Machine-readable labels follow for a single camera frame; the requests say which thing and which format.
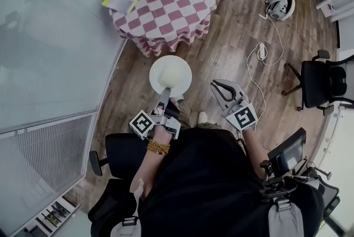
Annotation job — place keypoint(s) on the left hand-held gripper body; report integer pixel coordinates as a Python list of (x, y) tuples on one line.
[(168, 122)]

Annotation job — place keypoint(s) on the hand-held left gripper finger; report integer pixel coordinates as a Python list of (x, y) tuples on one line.
[(165, 96)]

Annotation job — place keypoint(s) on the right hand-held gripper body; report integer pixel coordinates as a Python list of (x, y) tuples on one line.
[(243, 117)]

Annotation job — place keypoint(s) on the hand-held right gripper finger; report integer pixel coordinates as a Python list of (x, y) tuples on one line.
[(221, 102), (239, 92)]

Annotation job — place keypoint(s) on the white round plate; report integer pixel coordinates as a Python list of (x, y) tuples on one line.
[(159, 64)]

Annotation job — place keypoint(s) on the person's left forearm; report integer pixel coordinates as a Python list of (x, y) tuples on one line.
[(146, 172)]

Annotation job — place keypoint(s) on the person's right forearm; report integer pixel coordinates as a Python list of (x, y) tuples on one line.
[(253, 147)]

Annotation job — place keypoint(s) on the round table with checkered cloth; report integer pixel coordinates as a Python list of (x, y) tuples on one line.
[(177, 4)]

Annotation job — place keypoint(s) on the person's khaki trousers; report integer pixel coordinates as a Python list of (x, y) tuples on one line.
[(185, 114)]

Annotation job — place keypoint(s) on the person's white shoe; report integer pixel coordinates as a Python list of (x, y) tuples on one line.
[(202, 117)]

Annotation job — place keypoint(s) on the white power strip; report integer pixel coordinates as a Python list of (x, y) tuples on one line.
[(261, 50)]

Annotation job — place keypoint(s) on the black chest monitor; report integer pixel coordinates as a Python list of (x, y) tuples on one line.
[(287, 153)]

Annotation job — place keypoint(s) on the black padded office chair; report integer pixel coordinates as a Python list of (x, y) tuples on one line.
[(121, 155)]

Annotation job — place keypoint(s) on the person's black shirt torso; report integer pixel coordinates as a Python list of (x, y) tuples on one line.
[(207, 183)]

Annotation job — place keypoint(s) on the black office chair with headrest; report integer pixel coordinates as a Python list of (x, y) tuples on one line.
[(315, 84)]

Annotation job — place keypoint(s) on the black mesh office chair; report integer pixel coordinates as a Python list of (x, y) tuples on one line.
[(330, 197)]

